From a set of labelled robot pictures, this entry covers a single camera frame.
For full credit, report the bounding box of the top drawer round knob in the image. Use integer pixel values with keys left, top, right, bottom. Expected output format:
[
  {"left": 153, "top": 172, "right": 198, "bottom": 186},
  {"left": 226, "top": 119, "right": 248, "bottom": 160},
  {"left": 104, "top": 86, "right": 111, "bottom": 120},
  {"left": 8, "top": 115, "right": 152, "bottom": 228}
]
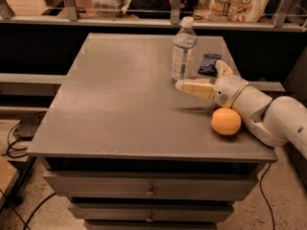
[{"left": 146, "top": 186, "right": 156, "bottom": 197}]

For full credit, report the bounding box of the black cables left floor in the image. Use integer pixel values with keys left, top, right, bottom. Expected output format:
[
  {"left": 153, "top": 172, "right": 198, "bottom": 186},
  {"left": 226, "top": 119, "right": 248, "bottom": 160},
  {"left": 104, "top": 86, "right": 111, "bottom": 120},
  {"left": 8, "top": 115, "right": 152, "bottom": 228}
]
[{"left": 0, "top": 112, "right": 57, "bottom": 230}]

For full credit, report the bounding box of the orange fruit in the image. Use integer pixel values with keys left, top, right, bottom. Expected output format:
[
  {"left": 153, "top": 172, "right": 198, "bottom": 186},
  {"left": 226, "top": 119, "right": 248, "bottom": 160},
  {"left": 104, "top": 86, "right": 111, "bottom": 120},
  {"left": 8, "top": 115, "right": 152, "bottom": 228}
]
[{"left": 211, "top": 107, "right": 242, "bottom": 136}]

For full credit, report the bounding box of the drawer round knob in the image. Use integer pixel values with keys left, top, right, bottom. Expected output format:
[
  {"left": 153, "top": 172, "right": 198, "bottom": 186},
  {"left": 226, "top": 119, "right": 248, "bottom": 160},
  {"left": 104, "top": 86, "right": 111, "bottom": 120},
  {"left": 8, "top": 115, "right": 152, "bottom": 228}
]
[
  {"left": 146, "top": 214, "right": 154, "bottom": 223},
  {"left": 146, "top": 186, "right": 156, "bottom": 197}
]

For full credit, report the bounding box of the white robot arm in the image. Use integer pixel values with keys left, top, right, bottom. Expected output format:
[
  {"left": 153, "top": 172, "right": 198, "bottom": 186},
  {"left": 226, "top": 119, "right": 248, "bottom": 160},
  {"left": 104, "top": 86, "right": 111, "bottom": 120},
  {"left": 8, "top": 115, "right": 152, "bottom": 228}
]
[{"left": 176, "top": 59, "right": 307, "bottom": 158}]

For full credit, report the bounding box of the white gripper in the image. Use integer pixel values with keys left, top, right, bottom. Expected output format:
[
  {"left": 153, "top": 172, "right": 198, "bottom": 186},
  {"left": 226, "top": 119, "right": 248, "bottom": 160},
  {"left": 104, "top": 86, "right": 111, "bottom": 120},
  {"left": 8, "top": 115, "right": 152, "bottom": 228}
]
[{"left": 175, "top": 59, "right": 248, "bottom": 107}]

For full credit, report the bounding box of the black cloth bag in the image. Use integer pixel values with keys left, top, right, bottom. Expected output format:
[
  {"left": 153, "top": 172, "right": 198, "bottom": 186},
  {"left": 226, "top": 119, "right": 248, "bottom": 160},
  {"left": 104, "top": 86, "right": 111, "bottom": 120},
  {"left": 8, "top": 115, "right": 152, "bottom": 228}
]
[{"left": 127, "top": 0, "right": 171, "bottom": 19}]

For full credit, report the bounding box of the clear plastic container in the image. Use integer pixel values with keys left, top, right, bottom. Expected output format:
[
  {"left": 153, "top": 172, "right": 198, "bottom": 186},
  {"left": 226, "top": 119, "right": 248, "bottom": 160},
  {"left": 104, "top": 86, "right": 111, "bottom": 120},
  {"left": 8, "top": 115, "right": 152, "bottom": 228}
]
[{"left": 92, "top": 0, "right": 128, "bottom": 16}]

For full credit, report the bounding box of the black cable right floor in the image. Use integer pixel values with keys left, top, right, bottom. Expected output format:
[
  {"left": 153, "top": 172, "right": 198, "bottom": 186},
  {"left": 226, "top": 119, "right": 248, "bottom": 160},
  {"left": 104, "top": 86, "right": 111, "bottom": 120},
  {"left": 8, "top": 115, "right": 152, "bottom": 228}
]
[{"left": 258, "top": 163, "right": 277, "bottom": 230}]

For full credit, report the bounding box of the grey power box floor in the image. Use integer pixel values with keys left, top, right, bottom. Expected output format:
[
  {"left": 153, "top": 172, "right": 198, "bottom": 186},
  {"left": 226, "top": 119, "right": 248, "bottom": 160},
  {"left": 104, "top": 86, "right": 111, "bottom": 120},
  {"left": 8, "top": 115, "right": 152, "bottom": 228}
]
[{"left": 12, "top": 115, "right": 43, "bottom": 139}]

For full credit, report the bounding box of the clear plastic water bottle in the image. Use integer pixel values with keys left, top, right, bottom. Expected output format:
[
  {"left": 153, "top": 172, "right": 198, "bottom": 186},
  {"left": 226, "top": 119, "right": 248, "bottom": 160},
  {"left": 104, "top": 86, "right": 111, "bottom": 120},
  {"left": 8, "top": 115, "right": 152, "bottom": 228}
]
[{"left": 171, "top": 16, "right": 197, "bottom": 81}]

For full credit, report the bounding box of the dark blue snack packet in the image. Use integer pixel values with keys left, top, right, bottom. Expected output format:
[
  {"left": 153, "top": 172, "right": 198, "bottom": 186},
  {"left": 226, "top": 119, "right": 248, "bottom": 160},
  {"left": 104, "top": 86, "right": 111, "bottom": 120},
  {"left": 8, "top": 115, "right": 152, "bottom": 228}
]
[{"left": 198, "top": 54, "right": 222, "bottom": 77}]

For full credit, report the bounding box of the grey drawer cabinet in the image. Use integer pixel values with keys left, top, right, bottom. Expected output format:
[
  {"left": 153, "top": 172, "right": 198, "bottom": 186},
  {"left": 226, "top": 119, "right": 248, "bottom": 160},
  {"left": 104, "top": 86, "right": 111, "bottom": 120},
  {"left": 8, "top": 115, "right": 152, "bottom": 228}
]
[{"left": 29, "top": 34, "right": 276, "bottom": 230}]

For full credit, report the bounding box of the printed food bag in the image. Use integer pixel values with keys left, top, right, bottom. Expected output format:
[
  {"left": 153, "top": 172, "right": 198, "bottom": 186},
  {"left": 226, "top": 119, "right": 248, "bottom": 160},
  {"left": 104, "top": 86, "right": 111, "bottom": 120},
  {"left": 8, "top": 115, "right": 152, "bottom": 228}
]
[{"left": 207, "top": 0, "right": 269, "bottom": 23}]

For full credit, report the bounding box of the metal railing shelf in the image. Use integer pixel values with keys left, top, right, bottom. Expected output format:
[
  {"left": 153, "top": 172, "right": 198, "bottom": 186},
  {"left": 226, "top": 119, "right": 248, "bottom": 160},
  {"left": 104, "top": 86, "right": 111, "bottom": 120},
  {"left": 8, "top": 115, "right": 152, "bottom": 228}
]
[{"left": 0, "top": 0, "right": 307, "bottom": 33}]

